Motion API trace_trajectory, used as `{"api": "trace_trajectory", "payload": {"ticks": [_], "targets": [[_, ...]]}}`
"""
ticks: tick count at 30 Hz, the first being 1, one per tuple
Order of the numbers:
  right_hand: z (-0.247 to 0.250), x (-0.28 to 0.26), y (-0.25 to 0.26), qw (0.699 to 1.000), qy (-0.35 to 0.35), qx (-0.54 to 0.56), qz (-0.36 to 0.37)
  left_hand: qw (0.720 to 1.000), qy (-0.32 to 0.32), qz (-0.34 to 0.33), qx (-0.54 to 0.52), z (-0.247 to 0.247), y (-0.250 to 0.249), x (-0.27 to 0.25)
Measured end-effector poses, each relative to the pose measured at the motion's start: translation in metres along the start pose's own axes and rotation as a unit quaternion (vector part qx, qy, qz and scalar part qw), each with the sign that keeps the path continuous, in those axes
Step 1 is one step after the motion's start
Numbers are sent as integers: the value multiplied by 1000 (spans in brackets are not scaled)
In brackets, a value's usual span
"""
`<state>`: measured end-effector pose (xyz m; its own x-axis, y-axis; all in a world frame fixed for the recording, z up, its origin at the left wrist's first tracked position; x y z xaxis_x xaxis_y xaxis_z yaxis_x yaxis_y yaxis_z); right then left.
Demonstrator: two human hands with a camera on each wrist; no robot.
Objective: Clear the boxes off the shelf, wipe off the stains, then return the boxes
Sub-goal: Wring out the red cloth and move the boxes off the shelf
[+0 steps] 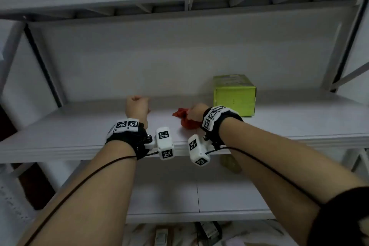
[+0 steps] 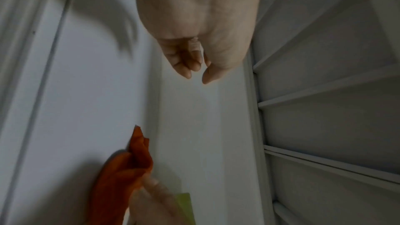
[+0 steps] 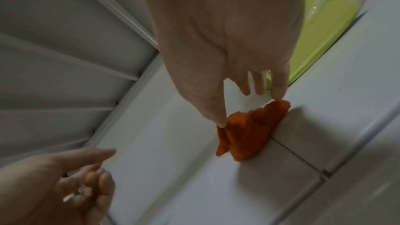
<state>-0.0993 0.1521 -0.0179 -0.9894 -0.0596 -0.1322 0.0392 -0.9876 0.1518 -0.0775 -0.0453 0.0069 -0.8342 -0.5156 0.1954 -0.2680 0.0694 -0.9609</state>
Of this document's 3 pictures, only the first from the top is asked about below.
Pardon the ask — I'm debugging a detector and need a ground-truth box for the lime green box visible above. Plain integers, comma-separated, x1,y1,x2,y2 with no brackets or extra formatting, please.
213,74,257,117

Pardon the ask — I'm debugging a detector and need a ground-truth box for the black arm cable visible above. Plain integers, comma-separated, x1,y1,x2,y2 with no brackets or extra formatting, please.
30,150,159,246
207,145,323,206

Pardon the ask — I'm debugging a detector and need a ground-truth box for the person's right hand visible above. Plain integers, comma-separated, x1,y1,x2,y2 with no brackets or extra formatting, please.
186,103,210,123

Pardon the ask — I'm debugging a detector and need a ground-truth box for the red cleaning cloth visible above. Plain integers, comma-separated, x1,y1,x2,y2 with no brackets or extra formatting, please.
172,107,202,130

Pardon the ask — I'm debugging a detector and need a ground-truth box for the black left wristband with markers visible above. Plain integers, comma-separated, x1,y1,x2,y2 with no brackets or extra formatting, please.
105,118,150,160

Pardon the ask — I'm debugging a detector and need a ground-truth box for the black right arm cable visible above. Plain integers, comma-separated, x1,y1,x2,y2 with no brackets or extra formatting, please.
207,145,323,206

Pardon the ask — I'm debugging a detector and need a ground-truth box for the person's right forearm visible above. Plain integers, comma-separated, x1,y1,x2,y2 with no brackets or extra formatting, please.
218,117,369,246

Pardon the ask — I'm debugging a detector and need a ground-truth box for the white metal shelf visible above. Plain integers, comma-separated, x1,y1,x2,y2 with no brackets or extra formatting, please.
0,0,369,225

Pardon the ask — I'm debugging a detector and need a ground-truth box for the black wristband with markers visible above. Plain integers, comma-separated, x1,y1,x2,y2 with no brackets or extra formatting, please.
105,118,150,160
201,105,244,148

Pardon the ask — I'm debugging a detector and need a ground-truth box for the dark green labelled box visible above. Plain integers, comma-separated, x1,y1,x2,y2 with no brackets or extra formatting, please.
198,221,223,246

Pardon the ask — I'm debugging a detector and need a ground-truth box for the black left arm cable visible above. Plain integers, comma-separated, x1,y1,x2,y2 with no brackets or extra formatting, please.
30,150,159,246

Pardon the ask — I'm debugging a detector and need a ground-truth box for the person's left forearm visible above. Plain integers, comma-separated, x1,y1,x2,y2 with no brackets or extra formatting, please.
17,139,138,246

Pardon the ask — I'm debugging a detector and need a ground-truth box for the black right wristband with markers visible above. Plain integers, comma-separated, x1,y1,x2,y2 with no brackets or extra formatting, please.
201,105,244,148

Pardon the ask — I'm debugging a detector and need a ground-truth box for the person's left hand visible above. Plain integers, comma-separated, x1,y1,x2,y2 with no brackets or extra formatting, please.
125,95,151,130

